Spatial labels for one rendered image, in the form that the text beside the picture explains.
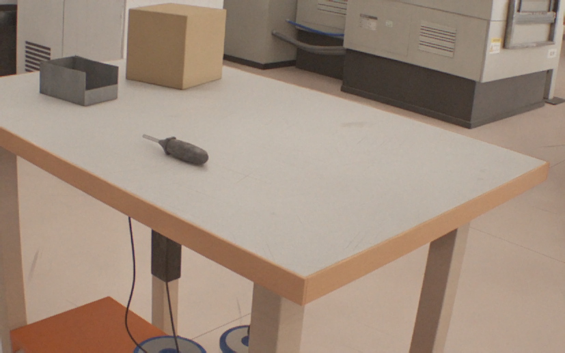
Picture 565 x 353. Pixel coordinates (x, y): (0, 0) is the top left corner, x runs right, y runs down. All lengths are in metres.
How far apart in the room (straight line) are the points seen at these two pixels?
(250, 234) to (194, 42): 0.86
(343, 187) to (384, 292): 1.68
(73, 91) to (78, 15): 2.65
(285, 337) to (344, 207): 0.22
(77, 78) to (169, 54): 0.27
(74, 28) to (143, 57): 2.50
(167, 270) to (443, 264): 0.60
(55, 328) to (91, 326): 0.10
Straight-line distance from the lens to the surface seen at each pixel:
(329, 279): 0.98
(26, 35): 4.87
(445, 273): 1.60
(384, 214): 1.16
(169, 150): 1.33
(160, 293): 2.31
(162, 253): 1.30
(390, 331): 2.66
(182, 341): 1.65
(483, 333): 2.75
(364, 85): 5.92
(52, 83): 1.74
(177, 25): 1.80
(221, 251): 1.03
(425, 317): 1.66
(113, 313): 2.06
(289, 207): 1.15
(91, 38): 4.21
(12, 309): 1.98
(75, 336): 1.96
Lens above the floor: 1.34
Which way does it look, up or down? 20 degrees down
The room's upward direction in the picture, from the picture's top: 5 degrees clockwise
